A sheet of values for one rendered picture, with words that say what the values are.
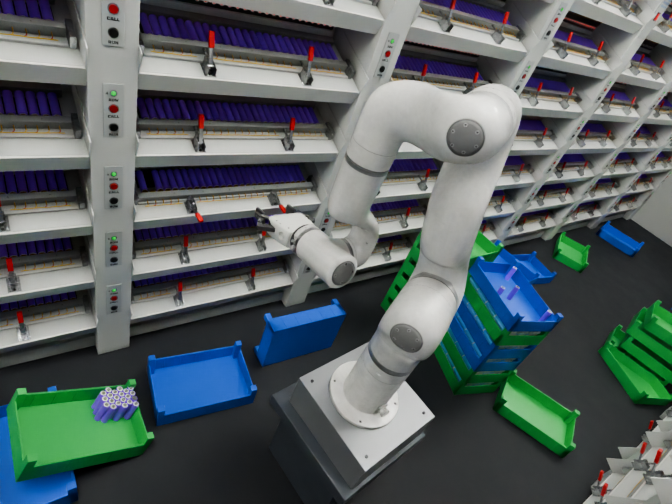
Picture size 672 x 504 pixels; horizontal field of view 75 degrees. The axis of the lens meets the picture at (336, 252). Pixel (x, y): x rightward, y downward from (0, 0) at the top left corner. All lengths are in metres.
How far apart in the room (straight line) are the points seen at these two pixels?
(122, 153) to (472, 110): 0.79
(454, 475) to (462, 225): 1.10
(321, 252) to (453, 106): 0.44
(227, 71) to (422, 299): 0.70
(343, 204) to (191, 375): 0.93
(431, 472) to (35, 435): 1.17
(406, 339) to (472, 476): 0.97
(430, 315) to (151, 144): 0.77
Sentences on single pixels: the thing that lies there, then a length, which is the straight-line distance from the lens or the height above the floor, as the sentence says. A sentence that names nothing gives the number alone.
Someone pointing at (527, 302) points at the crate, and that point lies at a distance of 1.83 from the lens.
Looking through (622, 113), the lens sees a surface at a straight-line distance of 2.93.
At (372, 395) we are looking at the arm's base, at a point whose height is 0.47.
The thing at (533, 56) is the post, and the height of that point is 1.12.
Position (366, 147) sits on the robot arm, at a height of 1.01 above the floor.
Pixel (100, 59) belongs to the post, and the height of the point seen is 0.95.
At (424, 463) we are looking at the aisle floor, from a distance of 1.67.
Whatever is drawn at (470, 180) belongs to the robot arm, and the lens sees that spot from 0.78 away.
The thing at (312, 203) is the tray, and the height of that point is 0.54.
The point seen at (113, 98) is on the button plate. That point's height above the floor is 0.87.
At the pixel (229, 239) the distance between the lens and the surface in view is 1.52.
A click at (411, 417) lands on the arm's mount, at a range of 1.23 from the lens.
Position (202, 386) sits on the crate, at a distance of 1.56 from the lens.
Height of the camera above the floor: 1.32
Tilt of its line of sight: 37 degrees down
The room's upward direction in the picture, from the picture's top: 22 degrees clockwise
